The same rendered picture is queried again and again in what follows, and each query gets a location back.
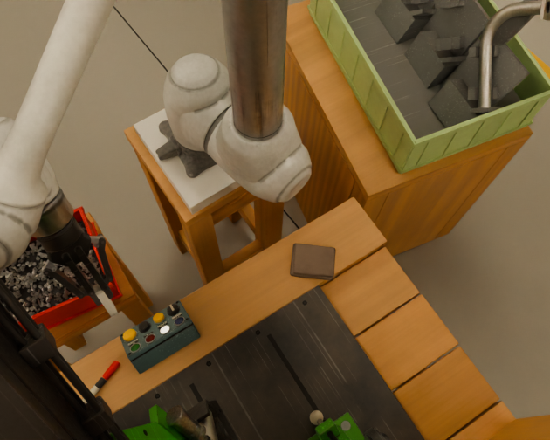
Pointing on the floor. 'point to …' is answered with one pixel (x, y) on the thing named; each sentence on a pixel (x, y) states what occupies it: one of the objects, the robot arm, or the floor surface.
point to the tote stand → (374, 152)
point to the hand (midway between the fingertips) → (105, 299)
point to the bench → (415, 352)
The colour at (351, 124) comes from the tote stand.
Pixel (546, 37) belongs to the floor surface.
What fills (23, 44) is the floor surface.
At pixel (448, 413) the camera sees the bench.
